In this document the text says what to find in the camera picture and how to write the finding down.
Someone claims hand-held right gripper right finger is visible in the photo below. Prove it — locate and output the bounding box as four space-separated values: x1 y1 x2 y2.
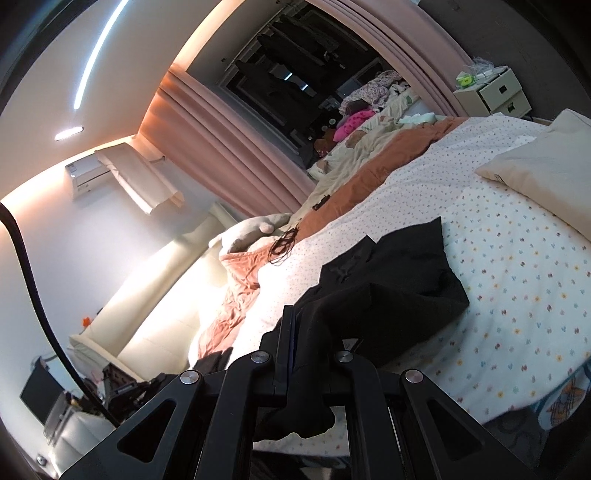
323 339 539 480

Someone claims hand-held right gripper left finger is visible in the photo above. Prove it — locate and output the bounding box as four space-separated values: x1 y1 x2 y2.
60 305 297 480

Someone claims black button jacket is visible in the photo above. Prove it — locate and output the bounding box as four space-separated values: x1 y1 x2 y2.
194 217 471 441

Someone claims pile of floral clothes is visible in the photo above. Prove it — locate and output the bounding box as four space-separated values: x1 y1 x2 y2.
339 70 409 114

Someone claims hanging dark clothes group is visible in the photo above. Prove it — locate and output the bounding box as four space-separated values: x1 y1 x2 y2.
256 16 342 65

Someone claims salmon crumpled sheet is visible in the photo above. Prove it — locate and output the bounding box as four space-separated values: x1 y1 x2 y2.
196 249 278 361

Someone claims cream padded headboard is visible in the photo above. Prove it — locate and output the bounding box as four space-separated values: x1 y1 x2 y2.
69 203 232 370

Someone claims black monitor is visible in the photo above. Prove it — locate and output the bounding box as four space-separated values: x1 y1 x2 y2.
19 367 65 425

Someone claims beige pillow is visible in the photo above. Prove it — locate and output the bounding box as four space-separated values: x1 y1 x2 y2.
208 212 294 254

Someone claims rust orange blanket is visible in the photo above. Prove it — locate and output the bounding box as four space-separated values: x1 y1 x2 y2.
295 116 472 243

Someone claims cream printed quilt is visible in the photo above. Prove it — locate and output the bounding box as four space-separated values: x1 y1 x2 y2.
307 90 421 195

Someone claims brown plush toy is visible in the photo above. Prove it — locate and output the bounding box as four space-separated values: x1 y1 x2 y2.
314 128 340 155

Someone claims pink curtain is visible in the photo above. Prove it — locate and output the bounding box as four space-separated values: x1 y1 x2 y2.
300 0 474 118
139 65 319 220

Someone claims pink plush toy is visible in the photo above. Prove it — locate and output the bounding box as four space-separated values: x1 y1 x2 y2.
333 110 377 141

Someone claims hanging dark garment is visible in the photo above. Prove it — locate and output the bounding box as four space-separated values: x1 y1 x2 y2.
233 58 296 93

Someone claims folded beige blanket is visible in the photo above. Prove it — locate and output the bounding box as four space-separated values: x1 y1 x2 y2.
475 108 591 245

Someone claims cream nightstand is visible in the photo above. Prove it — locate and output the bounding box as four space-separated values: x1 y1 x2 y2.
452 66 532 118

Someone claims clear plastic bag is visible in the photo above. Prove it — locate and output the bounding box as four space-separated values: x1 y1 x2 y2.
468 56 504 79

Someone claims ceiling light strip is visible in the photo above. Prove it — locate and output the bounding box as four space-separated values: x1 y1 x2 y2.
73 0 130 110

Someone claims coiled black cable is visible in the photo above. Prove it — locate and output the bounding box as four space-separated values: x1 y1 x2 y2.
269 224 301 267

